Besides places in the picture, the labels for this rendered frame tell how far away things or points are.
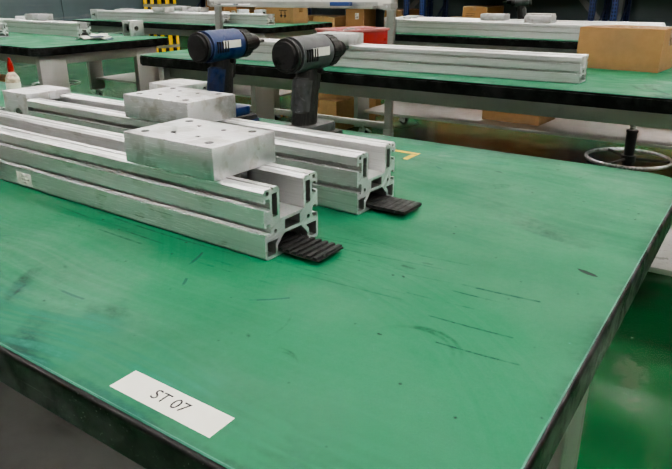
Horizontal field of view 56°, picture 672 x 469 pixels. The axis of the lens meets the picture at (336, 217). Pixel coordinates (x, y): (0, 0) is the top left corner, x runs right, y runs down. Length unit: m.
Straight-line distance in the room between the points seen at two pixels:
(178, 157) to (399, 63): 1.71
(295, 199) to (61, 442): 0.85
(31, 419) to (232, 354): 1.01
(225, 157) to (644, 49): 2.05
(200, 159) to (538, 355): 0.43
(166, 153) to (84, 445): 0.78
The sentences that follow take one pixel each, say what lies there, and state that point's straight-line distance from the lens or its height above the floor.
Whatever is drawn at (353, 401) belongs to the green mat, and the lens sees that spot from 0.50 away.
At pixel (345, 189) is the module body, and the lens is 0.89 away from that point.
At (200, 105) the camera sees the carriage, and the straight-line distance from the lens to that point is 1.07.
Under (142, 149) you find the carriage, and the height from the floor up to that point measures 0.89.
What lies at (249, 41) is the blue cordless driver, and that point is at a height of 0.97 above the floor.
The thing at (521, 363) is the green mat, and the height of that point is 0.78.
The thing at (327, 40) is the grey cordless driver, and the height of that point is 0.99.
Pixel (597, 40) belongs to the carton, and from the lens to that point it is 2.66.
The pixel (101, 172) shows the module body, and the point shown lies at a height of 0.84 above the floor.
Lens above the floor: 1.08
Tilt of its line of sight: 20 degrees down
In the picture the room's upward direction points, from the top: straight up
